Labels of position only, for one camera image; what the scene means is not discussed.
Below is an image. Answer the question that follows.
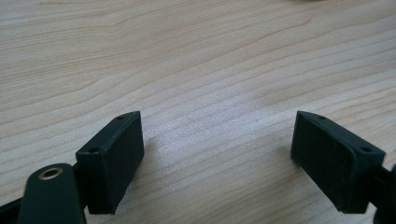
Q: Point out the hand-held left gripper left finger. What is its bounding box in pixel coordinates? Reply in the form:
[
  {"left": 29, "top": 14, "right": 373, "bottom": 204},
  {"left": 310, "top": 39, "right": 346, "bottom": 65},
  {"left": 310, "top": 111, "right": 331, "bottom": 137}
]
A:
[{"left": 76, "top": 110, "right": 145, "bottom": 216}]

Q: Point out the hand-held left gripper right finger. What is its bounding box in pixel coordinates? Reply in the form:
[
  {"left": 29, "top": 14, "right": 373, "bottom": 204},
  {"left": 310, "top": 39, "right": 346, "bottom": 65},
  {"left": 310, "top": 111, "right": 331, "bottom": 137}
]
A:
[{"left": 290, "top": 110, "right": 387, "bottom": 215}]

